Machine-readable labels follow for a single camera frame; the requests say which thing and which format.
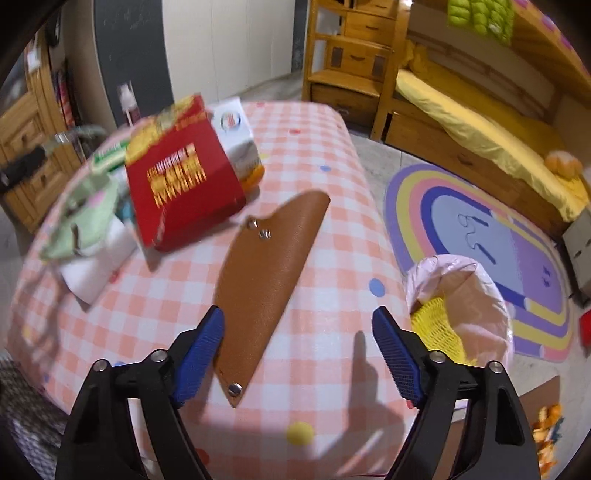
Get white foam block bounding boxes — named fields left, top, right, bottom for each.
left=59, top=216, right=137, bottom=305

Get green medicine box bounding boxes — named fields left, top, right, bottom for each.
left=90, top=139, right=130, bottom=174

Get white milk carton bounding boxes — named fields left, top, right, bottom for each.
left=207, top=97, right=261, bottom=181

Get pink lined trash bin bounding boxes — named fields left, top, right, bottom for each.
left=406, top=254, right=514, bottom=367

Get yellow mesh net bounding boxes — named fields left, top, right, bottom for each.
left=411, top=297, right=469, bottom=365

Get brown leather sheath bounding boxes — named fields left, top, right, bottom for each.
left=213, top=190, right=331, bottom=408

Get rainbow oval rug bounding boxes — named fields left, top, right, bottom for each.
left=384, top=164, right=573, bottom=362

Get orange peel pile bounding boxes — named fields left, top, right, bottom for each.
left=532, top=403, right=564, bottom=479

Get green patterned wrapper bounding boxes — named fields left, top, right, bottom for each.
left=40, top=173, right=119, bottom=261

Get red snack box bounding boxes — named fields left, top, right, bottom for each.
left=125, top=95, right=246, bottom=251

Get grey nightstand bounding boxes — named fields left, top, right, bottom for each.
left=563, top=206, right=591, bottom=306

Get yellow bed sheet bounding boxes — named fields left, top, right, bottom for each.
left=396, top=70, right=588, bottom=222

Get orange plush toy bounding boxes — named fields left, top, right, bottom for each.
left=544, top=150, right=583, bottom=180

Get white spray bottle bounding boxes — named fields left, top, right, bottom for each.
left=118, top=82, right=141, bottom=126

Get wooden bunk bed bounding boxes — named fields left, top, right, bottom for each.
left=372, top=1, right=590, bottom=239

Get wooden cabinet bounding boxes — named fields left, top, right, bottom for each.
left=1, top=30, right=81, bottom=233

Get white wardrobe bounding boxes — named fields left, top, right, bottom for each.
left=93, top=0, right=296, bottom=125

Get wooden stair drawers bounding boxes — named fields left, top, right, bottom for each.
left=301, top=1, right=413, bottom=137

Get green puffer jacket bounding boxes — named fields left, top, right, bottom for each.
left=447, top=0, right=514, bottom=46

